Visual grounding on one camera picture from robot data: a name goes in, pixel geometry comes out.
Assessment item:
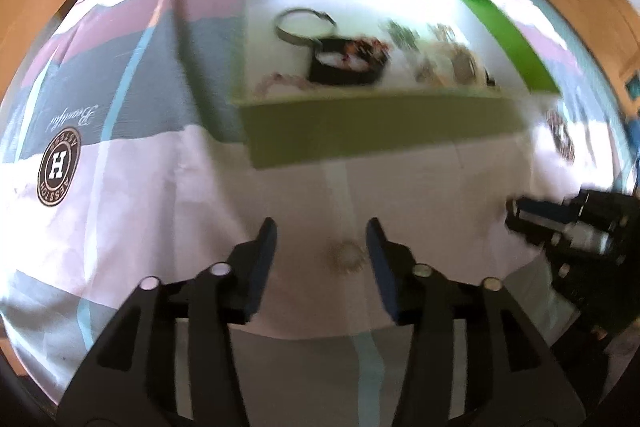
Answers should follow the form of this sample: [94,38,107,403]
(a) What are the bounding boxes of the green white cardboard box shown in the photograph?
[176,0,560,169]

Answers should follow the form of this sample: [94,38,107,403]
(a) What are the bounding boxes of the small silver bead ring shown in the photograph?
[326,239,367,275]

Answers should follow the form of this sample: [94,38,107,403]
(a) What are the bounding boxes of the black watch strap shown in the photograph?
[305,36,393,88]

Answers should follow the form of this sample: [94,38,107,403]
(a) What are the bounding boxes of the silver metal bangle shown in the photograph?
[273,8,337,46]

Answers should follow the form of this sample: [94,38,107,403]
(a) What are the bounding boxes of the green crystal brooch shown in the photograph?
[384,20,420,52]

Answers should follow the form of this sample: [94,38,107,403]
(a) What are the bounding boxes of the striped pastel bed sheet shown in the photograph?
[1,0,639,426]

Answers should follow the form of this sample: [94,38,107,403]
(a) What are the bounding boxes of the pink bead bracelet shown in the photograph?
[254,71,319,96]

